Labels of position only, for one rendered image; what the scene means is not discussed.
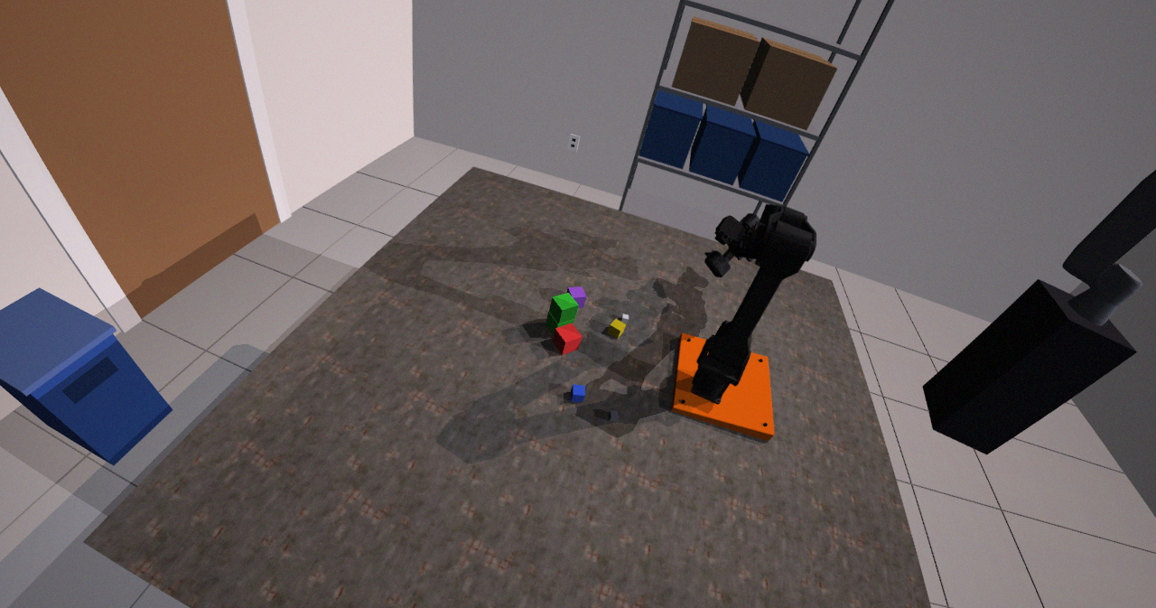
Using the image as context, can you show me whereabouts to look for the green block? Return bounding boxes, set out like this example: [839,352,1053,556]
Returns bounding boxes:
[549,292,579,322]
[544,312,575,335]

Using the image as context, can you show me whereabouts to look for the purple cube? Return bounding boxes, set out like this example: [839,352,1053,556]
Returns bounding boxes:
[566,286,587,307]

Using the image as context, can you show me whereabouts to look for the yellow block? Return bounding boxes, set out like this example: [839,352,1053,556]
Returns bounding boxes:
[608,319,627,339]

